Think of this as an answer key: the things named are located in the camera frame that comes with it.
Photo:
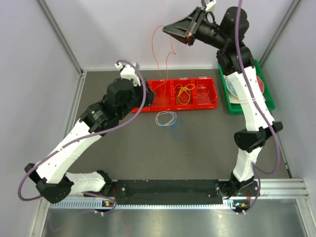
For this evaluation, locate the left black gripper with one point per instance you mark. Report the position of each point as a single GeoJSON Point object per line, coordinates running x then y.
{"type": "Point", "coordinates": [150, 96]}

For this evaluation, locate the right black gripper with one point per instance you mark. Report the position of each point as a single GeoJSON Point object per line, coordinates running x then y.
{"type": "Point", "coordinates": [185, 30]}

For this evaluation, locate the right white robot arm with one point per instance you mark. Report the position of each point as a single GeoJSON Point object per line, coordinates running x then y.
{"type": "Point", "coordinates": [238, 67]}

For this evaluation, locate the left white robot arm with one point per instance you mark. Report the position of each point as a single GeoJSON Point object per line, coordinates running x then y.
{"type": "Point", "coordinates": [51, 177]}

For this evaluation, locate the red bin far left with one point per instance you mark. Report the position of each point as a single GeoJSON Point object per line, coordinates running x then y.
{"type": "Point", "coordinates": [144, 109]}

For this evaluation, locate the blue patterned plate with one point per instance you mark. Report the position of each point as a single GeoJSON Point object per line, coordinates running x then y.
{"type": "Point", "coordinates": [230, 87]}

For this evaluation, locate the white square board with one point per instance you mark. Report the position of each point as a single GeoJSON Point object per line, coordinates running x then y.
{"type": "Point", "coordinates": [235, 100]}

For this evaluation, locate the green plastic tray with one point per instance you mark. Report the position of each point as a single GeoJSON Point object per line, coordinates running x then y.
{"type": "Point", "coordinates": [235, 109]}

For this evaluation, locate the red round plate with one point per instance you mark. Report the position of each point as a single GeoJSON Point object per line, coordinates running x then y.
{"type": "Point", "coordinates": [261, 84]}

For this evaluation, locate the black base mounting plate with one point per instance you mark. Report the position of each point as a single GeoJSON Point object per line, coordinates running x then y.
{"type": "Point", "coordinates": [163, 192]}

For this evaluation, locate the slotted grey cable duct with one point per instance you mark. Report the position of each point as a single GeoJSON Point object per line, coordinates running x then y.
{"type": "Point", "coordinates": [99, 204]}

